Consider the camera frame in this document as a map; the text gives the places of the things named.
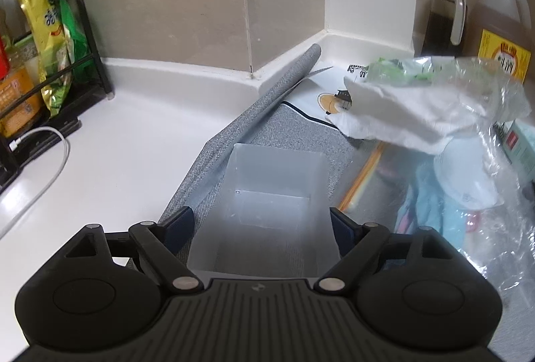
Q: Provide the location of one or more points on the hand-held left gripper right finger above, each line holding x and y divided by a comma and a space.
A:
340, 226

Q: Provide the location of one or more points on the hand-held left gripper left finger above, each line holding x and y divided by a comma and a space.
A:
182, 224

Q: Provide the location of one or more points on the translucent plastic bin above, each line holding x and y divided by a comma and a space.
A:
267, 211

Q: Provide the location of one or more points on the light blue paper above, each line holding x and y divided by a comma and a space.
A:
430, 211

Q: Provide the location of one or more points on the white red wrapper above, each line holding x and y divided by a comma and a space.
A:
474, 222

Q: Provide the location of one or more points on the clear zip bag orange strip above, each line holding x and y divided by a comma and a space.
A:
376, 178

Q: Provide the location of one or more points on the grey mat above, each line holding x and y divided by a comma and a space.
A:
309, 132

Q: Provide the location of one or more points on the crumpled white tissue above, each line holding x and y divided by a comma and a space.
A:
397, 115

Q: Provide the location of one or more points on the printed white cloth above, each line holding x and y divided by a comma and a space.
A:
309, 94

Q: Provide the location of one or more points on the green snack wrapper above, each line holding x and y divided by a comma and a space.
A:
393, 71

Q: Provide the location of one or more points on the black metal rack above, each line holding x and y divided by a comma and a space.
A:
94, 56

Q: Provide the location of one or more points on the teal box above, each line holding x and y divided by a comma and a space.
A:
522, 148

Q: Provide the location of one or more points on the orange packet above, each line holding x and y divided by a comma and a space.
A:
16, 94

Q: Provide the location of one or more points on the dark sauce dispenser bottle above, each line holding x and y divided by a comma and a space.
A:
439, 27

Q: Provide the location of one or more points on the yellow green snack bag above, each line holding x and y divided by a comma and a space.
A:
50, 40

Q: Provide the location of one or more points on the red packet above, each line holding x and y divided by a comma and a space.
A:
4, 61

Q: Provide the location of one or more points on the brown liquid jug yellow cap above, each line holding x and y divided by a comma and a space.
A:
501, 19

